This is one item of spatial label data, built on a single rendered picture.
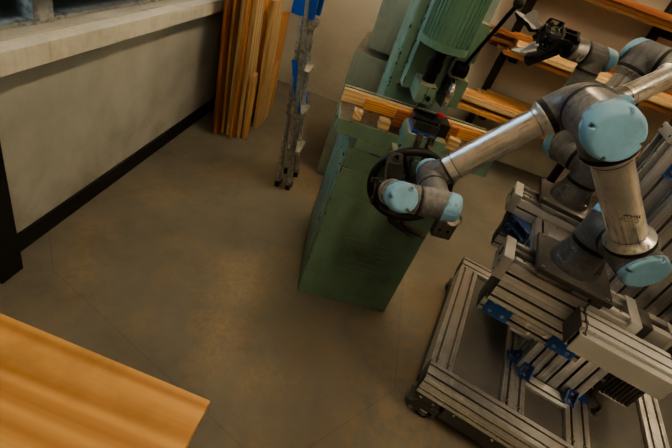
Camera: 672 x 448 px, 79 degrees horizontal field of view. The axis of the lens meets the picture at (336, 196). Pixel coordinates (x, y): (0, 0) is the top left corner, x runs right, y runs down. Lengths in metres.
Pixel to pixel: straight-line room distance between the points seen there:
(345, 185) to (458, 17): 0.70
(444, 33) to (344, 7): 2.55
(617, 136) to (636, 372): 0.73
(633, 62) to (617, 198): 0.89
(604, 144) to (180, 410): 1.05
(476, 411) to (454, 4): 1.39
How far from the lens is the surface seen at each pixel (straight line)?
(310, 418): 1.68
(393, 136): 1.51
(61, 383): 1.09
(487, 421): 1.74
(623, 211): 1.15
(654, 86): 1.74
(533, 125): 1.11
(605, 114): 0.98
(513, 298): 1.49
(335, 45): 4.06
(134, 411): 1.04
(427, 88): 1.58
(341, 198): 1.63
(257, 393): 1.68
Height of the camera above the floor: 1.46
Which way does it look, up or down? 33 degrees down
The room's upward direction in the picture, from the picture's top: 20 degrees clockwise
